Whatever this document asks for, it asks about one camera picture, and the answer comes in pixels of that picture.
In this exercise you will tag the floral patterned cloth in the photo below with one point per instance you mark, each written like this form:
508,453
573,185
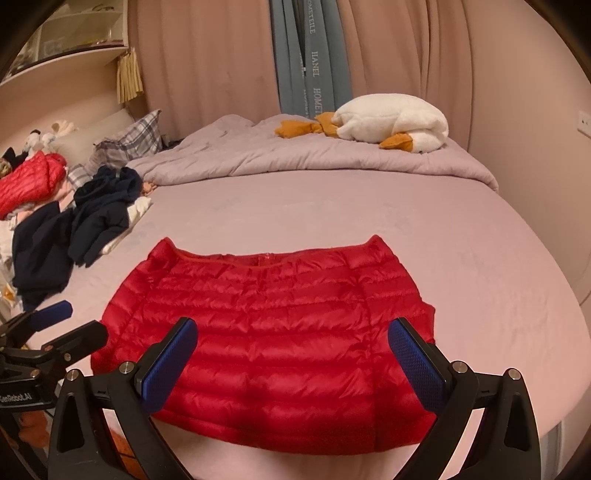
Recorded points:
4,168

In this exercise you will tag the dark navy garment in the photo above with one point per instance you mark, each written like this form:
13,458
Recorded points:
41,249

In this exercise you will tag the pink curtain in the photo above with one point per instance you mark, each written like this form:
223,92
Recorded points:
406,55
207,69

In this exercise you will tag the white wall socket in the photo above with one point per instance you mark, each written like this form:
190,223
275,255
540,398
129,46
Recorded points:
585,123

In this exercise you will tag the white garment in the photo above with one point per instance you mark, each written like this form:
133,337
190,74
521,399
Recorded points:
141,205

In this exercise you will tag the grey comforter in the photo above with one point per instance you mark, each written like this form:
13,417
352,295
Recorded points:
277,157

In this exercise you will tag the white dog plush toy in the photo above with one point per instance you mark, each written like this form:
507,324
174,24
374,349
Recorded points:
39,138

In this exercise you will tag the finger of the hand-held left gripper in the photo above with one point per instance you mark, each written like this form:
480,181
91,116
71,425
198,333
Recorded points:
87,337
53,313

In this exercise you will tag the yellow hanging cloth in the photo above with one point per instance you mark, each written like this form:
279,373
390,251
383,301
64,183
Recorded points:
129,76

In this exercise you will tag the bed with pink sheet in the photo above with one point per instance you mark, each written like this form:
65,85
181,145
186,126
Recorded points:
461,258

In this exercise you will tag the small peach cloth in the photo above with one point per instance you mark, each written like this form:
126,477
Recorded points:
148,188

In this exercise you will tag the plaid pillow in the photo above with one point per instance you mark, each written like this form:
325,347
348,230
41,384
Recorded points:
138,134

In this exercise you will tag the folded red down jacket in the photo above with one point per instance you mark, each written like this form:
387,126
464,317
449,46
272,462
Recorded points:
32,180

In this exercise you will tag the white goose plush toy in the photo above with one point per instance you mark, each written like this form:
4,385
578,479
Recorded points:
392,120

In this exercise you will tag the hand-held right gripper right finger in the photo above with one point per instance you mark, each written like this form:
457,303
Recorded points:
418,364

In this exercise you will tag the red down jacket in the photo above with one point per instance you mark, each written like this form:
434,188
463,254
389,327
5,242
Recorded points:
277,332
32,180

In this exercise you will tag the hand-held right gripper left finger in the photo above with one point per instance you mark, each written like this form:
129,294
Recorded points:
168,364

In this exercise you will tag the beige pillow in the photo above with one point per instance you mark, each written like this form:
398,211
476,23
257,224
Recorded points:
87,138

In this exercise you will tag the blue-grey curtain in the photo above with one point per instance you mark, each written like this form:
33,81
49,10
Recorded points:
314,60

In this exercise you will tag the navy blue hooded garment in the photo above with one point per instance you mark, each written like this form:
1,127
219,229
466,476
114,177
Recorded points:
101,212

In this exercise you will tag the white wall shelf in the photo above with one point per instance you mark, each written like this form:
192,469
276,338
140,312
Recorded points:
69,53

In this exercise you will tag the cream plush toy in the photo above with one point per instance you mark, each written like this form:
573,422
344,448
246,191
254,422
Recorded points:
62,127

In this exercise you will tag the person's left hand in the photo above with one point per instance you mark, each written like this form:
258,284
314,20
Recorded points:
34,427

